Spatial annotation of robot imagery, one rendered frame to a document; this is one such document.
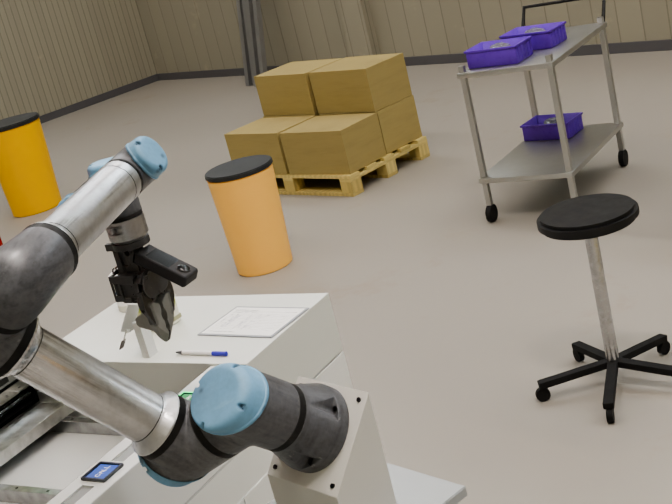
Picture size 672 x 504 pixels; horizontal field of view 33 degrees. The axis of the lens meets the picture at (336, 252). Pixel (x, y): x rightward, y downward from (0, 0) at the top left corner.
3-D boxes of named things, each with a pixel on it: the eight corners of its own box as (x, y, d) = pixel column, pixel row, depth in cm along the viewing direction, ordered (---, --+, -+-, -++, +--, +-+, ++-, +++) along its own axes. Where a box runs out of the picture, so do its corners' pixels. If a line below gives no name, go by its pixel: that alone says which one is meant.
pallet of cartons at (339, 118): (342, 202, 682) (314, 92, 661) (229, 192, 769) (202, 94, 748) (437, 155, 730) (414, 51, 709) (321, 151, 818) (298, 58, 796)
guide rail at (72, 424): (35, 430, 264) (31, 419, 264) (41, 426, 266) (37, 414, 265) (207, 441, 238) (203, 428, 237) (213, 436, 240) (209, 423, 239)
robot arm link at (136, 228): (151, 208, 214) (124, 224, 208) (157, 231, 216) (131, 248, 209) (120, 211, 218) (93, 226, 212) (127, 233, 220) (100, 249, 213)
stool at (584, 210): (734, 366, 384) (708, 187, 364) (635, 434, 359) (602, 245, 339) (610, 336, 427) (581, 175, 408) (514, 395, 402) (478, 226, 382)
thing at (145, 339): (128, 358, 253) (110, 303, 248) (139, 350, 256) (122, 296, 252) (149, 359, 249) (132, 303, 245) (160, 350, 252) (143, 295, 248)
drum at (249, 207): (219, 275, 607) (190, 176, 590) (270, 249, 628) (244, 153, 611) (260, 282, 581) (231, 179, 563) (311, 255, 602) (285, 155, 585)
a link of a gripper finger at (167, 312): (158, 333, 225) (144, 290, 223) (181, 333, 222) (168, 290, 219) (148, 340, 223) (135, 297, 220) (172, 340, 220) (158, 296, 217)
